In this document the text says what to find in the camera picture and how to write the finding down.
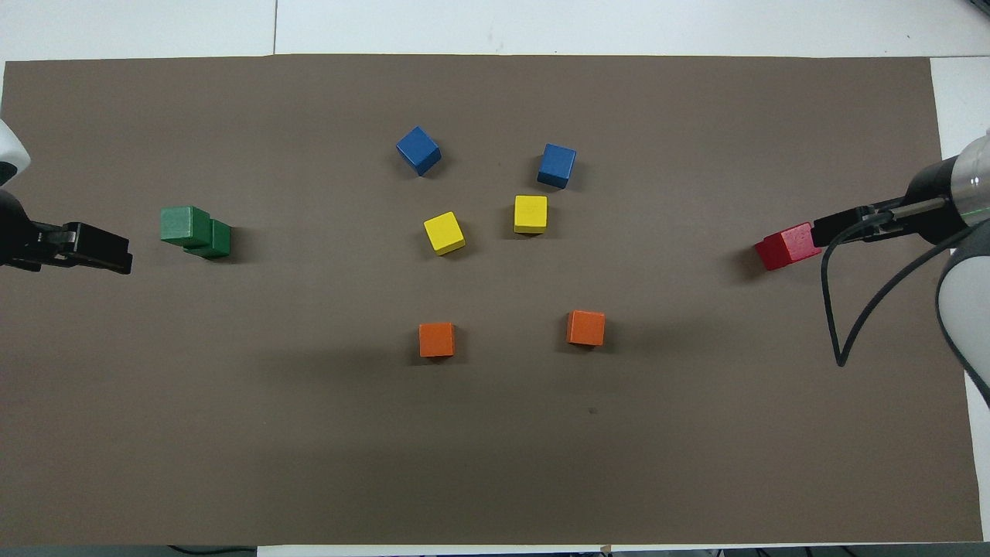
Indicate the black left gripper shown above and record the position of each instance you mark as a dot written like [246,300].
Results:
[19,240]

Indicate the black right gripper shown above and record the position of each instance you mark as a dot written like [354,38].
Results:
[936,182]

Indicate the green wooden cube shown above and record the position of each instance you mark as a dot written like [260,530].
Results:
[184,226]
[218,243]

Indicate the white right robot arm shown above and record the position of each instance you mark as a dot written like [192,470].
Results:
[967,309]

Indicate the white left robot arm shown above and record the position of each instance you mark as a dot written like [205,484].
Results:
[8,151]

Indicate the brown table mat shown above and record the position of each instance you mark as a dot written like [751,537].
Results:
[232,433]

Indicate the orange wooden cube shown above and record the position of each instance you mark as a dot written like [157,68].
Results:
[437,339]
[585,327]

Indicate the blue wooden cube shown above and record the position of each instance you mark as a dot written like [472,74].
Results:
[557,164]
[418,150]

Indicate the yellow wooden cube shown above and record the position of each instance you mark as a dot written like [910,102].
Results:
[530,213]
[445,233]

